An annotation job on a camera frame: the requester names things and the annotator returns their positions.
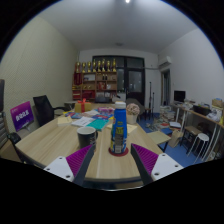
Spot black computer monitor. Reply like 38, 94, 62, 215
173, 90, 187, 103

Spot purple sign board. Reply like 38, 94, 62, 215
9, 101, 34, 133

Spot yellow gift box red ribbon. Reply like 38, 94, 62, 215
74, 98, 92, 114

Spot black framed glass door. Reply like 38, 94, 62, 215
92, 55, 146, 106

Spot small light wooden table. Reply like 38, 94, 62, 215
146, 130, 172, 146

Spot black mug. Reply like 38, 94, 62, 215
76, 126, 99, 151

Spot white round stool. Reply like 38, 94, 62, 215
187, 132, 210, 158

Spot yellow notepad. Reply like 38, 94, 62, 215
57, 115, 74, 126

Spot pink flat box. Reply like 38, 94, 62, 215
97, 106, 115, 114

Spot teal book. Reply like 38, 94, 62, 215
87, 118, 110, 131

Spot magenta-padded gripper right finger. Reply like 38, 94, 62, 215
129, 143, 184, 186

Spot wooden shelf unit with trophies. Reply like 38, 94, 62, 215
71, 58, 118, 103

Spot long wooden side desk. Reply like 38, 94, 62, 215
171, 103, 224, 161

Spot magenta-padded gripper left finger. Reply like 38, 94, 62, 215
43, 144, 96, 187

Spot pink flowers in white pot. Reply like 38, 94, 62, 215
125, 102, 141, 125

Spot flat round red coaster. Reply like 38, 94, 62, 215
107, 146, 130, 158

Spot white air conditioner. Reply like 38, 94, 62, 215
157, 55, 173, 68

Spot blue drink bottle white cap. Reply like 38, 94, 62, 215
109, 101, 128, 155

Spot black tripod stand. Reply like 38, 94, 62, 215
148, 81, 156, 118

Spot pile of books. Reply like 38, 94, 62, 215
156, 105, 174, 129

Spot white open booklet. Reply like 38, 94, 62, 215
70, 116, 96, 128

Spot brown wooden stool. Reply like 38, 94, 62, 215
179, 125, 203, 148

